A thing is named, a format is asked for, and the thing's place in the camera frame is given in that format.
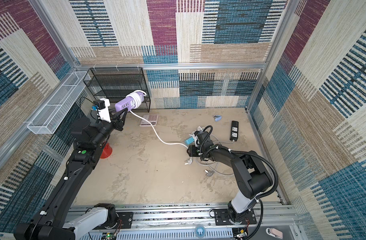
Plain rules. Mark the pink calculator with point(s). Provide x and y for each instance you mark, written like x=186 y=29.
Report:
x=149 y=120

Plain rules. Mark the white wire mesh basket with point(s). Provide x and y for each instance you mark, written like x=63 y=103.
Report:
x=49 y=118

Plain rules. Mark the purple power strip with cord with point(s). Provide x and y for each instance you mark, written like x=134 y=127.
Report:
x=133 y=101

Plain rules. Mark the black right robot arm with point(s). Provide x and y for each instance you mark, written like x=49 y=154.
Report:
x=255 y=176

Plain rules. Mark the red pen cup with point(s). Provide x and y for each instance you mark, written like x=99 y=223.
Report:
x=107 y=151

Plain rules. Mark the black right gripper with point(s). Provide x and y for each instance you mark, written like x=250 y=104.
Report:
x=193 y=150

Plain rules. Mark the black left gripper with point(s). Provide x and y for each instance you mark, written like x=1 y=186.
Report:
x=116 y=121

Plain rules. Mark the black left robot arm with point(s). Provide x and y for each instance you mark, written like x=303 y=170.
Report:
x=48 y=223

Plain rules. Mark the teal power strip with cord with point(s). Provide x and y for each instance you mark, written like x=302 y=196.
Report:
x=190 y=140

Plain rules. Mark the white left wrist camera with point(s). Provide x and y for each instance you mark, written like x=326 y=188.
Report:
x=102 y=107

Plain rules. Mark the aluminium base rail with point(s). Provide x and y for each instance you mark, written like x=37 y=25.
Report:
x=199 y=222

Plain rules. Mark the black wire mesh shelf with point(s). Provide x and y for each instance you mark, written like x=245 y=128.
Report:
x=115 y=83

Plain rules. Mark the black power strip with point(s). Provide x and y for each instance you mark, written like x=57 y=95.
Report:
x=234 y=131

